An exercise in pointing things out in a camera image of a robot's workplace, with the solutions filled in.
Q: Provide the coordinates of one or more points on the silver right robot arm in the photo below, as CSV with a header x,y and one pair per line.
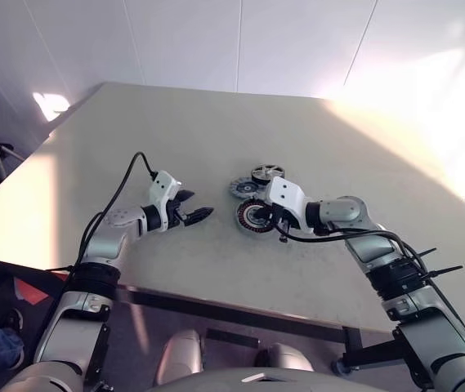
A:
x,y
346,212

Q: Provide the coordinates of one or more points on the black shoe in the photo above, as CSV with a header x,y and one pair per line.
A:
x,y
13,318

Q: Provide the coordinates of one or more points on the black zip tie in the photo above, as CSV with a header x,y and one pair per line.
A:
x,y
428,252
448,270
58,268

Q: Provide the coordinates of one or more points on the silver spoked rotor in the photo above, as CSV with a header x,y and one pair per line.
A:
x,y
265,171

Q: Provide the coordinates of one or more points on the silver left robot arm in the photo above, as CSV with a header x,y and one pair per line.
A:
x,y
105,241

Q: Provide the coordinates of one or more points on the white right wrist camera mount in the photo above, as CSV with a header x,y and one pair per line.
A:
x,y
287,192

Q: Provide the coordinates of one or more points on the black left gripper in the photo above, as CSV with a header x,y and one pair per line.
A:
x,y
177,214

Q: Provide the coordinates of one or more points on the red flat object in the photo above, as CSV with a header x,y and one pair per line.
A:
x,y
29,292

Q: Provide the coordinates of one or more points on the silver robot torso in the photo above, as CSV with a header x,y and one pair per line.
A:
x,y
232,382

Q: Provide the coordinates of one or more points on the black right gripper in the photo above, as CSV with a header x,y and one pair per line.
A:
x,y
282,220

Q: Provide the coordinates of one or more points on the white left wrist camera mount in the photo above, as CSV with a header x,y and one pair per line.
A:
x,y
162,188

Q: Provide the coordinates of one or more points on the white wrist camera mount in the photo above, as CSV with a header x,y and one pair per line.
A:
x,y
287,192
162,188

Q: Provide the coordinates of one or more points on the black table frame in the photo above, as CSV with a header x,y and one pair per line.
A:
x,y
215,308

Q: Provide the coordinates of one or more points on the black flat bar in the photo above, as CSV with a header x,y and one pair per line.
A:
x,y
232,337

